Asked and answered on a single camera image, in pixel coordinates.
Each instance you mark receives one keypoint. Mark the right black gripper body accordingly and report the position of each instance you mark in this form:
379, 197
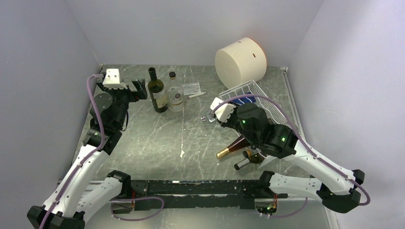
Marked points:
232, 121

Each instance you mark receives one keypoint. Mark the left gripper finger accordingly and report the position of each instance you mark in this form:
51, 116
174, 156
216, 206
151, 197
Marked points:
139, 95
140, 85

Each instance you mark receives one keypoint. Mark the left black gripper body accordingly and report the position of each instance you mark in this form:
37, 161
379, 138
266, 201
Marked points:
122, 95

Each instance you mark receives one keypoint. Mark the green wine bottle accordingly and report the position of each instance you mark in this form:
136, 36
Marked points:
157, 92

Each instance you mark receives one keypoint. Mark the clear bottle black cap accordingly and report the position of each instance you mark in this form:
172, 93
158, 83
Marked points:
175, 93

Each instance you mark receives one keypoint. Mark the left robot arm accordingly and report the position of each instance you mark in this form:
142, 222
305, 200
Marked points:
69, 206

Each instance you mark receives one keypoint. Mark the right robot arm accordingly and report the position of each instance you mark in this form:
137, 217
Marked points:
334, 186

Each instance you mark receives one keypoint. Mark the red wine bottle gold cap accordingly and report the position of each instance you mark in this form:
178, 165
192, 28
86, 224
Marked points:
236, 145

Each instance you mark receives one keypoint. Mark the small clear blue bottle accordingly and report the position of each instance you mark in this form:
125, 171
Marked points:
208, 116

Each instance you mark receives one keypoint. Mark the blue plastic tray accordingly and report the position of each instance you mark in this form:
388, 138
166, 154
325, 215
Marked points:
244, 100

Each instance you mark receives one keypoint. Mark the paper card packet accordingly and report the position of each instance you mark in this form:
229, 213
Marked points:
191, 88

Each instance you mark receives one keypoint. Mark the white stick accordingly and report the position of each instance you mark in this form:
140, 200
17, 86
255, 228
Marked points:
196, 95

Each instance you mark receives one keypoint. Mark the cream cylindrical container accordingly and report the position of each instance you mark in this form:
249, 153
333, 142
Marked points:
239, 62

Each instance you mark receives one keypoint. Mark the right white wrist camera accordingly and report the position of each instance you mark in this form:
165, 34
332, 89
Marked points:
224, 112

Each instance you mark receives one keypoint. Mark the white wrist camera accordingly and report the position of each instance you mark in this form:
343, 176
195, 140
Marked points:
224, 112
113, 80

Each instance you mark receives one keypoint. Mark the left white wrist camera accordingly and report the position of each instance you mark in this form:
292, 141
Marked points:
113, 80

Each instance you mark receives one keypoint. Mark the white wire wine rack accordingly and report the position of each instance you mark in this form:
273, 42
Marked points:
262, 98

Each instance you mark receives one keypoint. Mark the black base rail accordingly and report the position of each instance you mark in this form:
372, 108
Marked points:
152, 194

